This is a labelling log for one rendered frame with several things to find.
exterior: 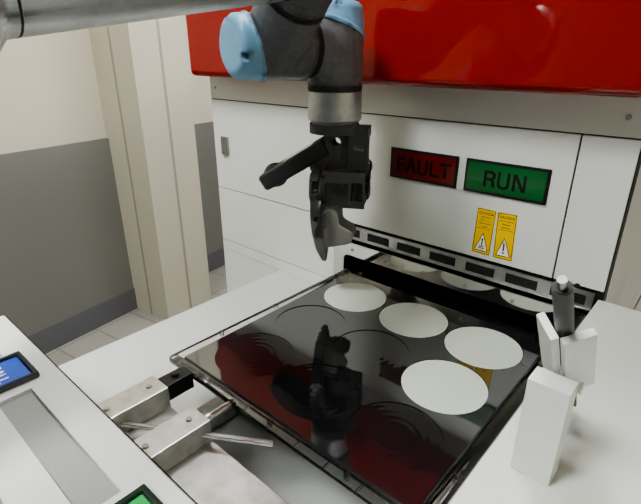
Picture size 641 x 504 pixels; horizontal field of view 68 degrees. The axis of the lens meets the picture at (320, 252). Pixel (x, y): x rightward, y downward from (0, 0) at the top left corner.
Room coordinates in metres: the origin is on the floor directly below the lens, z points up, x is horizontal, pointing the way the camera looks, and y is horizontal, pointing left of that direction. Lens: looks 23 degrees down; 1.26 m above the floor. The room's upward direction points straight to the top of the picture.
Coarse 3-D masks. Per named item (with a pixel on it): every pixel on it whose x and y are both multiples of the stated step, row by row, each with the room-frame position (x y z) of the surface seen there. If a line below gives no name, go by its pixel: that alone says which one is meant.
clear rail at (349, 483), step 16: (192, 368) 0.49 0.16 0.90; (208, 384) 0.46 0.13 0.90; (224, 400) 0.44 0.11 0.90; (240, 400) 0.43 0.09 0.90; (256, 416) 0.41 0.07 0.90; (272, 432) 0.39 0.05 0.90; (288, 432) 0.38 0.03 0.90; (304, 448) 0.36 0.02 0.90; (320, 464) 0.34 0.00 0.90; (336, 464) 0.34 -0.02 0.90; (336, 480) 0.33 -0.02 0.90; (352, 480) 0.32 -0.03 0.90; (368, 496) 0.31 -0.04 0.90; (384, 496) 0.31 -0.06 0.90
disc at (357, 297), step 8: (336, 288) 0.72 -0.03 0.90; (344, 288) 0.72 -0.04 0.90; (352, 288) 0.72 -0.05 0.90; (360, 288) 0.72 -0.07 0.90; (368, 288) 0.72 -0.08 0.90; (376, 288) 0.72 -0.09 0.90; (328, 296) 0.69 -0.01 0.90; (336, 296) 0.69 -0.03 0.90; (344, 296) 0.69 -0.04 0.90; (352, 296) 0.69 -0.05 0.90; (360, 296) 0.69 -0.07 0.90; (368, 296) 0.69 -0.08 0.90; (376, 296) 0.69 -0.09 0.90; (384, 296) 0.69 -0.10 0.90; (336, 304) 0.66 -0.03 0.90; (344, 304) 0.66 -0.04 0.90; (352, 304) 0.66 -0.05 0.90; (360, 304) 0.66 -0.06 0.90; (368, 304) 0.66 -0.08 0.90; (376, 304) 0.66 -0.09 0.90
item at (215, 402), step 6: (216, 396) 0.50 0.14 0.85; (210, 402) 0.49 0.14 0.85; (216, 402) 0.49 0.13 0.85; (222, 402) 0.49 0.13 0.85; (198, 408) 0.48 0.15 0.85; (204, 408) 0.48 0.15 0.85; (210, 408) 0.48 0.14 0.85; (228, 414) 0.49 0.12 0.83; (234, 414) 0.50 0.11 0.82; (216, 420) 0.48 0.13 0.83; (222, 420) 0.48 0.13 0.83; (216, 426) 0.48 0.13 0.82
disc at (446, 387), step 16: (416, 368) 0.50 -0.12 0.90; (432, 368) 0.50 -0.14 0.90; (448, 368) 0.50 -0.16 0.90; (464, 368) 0.50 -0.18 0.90; (416, 384) 0.46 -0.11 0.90; (432, 384) 0.46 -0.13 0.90; (448, 384) 0.46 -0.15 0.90; (464, 384) 0.46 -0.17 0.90; (480, 384) 0.46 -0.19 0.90; (416, 400) 0.44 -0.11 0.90; (432, 400) 0.44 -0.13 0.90; (448, 400) 0.44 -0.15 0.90; (464, 400) 0.44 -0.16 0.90; (480, 400) 0.44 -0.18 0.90
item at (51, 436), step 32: (0, 320) 0.51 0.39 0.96; (0, 352) 0.44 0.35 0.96; (32, 352) 0.44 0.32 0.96; (32, 384) 0.39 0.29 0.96; (64, 384) 0.39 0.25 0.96; (0, 416) 0.34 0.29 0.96; (32, 416) 0.35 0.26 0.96; (64, 416) 0.34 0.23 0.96; (96, 416) 0.34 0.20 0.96; (0, 448) 0.30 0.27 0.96; (32, 448) 0.31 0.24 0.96; (64, 448) 0.31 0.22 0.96; (96, 448) 0.30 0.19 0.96; (128, 448) 0.30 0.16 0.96; (0, 480) 0.27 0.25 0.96; (32, 480) 0.27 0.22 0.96; (64, 480) 0.28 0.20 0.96; (96, 480) 0.28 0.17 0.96; (128, 480) 0.27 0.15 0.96; (160, 480) 0.27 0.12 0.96
